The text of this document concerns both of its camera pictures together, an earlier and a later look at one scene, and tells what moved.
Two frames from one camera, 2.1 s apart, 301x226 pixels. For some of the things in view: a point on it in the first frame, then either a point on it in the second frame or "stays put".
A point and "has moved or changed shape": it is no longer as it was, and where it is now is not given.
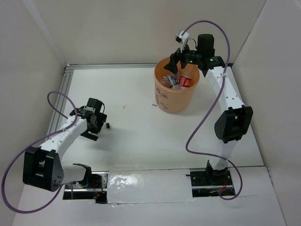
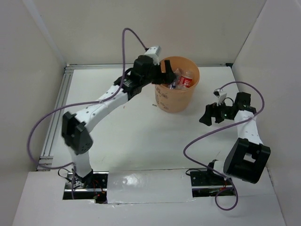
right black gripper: x=174 y=58 to x=212 y=110
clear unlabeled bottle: x=166 y=81 has moved or changed shape
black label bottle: x=173 y=81 stays put
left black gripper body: x=95 y=128 to x=155 y=70
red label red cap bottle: x=185 y=79 stays put
